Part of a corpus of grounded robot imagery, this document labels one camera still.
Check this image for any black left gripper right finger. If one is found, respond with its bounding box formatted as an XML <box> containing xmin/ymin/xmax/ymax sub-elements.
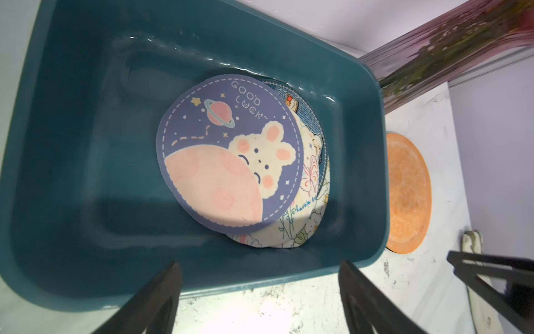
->
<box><xmin>338</xmin><ymin>260</ymin><xmax>424</xmax><ymax>333</ymax></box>

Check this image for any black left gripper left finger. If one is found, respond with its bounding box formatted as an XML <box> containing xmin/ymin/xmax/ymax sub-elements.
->
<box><xmin>94</xmin><ymin>261</ymin><xmax>183</xmax><ymax>333</ymax></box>

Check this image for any white butterfly round coaster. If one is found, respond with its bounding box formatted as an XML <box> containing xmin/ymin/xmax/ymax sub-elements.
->
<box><xmin>229</xmin><ymin>115</ymin><xmax>330</xmax><ymax>249</ymax></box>

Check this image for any orange round coaster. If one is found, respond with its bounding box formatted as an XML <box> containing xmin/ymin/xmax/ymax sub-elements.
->
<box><xmin>387</xmin><ymin>133</ymin><xmax>432</xmax><ymax>254</ymax></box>

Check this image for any purple planet round coaster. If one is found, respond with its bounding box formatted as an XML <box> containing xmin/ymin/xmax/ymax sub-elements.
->
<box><xmin>156</xmin><ymin>75</ymin><xmax>304</xmax><ymax>234</ymax></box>

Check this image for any blue bears large coaster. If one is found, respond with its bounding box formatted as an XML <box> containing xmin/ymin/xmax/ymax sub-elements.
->
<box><xmin>262</xmin><ymin>79</ymin><xmax>328</xmax><ymax>191</ymax></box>

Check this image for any teal storage box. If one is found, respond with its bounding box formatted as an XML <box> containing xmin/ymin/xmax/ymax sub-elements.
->
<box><xmin>1</xmin><ymin>1</ymin><xmax>389</xmax><ymax>312</ymax></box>

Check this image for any glass vase with flowers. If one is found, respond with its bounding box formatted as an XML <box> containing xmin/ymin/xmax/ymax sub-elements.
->
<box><xmin>360</xmin><ymin>0</ymin><xmax>533</xmax><ymax>114</ymax></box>

